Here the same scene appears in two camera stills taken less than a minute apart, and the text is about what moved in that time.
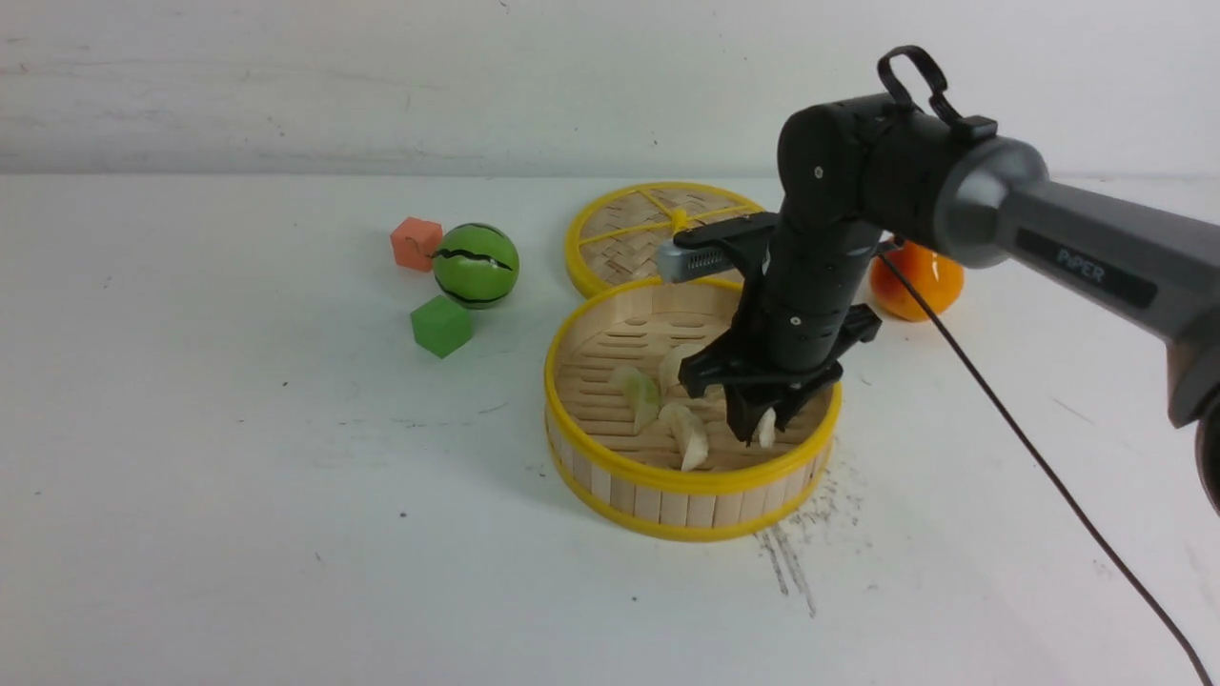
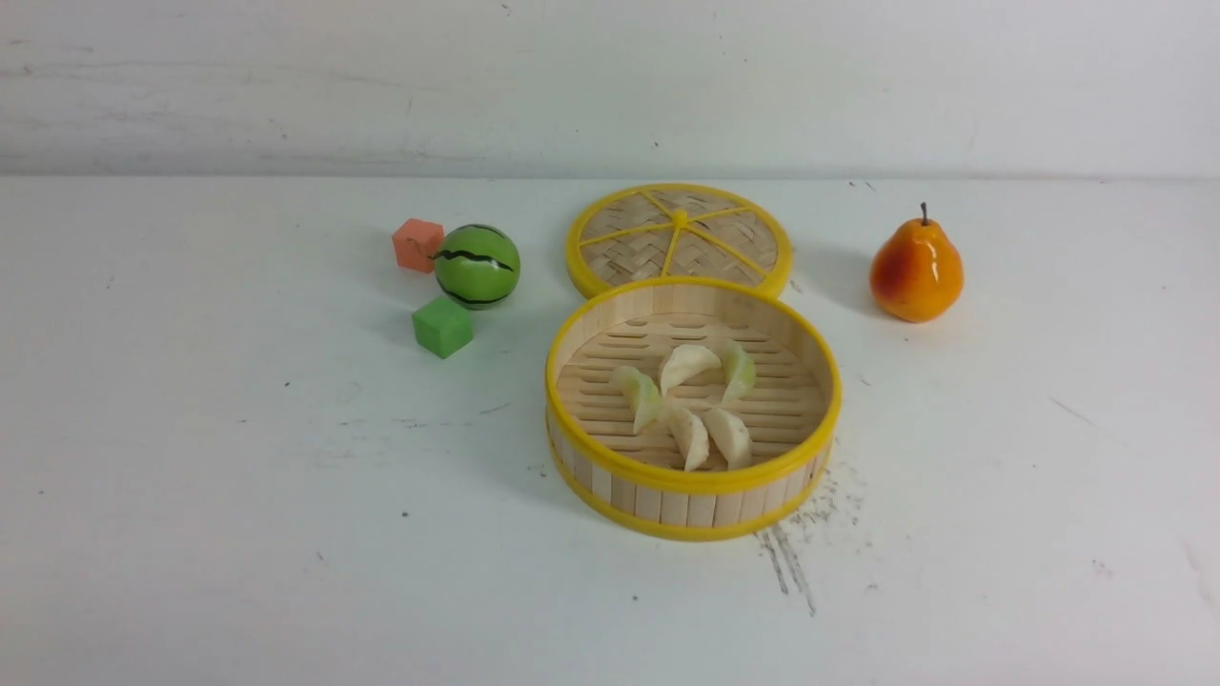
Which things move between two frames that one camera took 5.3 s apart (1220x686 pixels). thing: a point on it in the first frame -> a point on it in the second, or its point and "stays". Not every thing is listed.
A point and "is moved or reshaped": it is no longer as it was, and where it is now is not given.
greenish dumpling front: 640,393 stays
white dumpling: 766,428 -> 731,435
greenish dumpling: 716,393 is moved or reshaped
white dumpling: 669,368 stays
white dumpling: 688,433 stays
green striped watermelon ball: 476,265 stays
